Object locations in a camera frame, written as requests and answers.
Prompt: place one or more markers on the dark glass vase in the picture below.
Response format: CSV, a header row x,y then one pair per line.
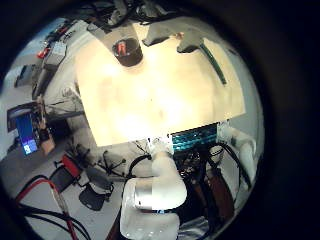
x,y
128,53

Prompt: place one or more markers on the teal panel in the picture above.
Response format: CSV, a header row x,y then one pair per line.
x,y
195,137

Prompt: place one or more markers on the grey equipment box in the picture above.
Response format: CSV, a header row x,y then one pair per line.
x,y
56,52

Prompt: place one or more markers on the bouquet with orange flower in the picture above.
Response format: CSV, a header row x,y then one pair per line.
x,y
213,63

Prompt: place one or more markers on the monitor with blue screen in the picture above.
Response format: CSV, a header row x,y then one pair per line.
x,y
26,133

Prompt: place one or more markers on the black bag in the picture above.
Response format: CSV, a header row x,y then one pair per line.
x,y
93,197

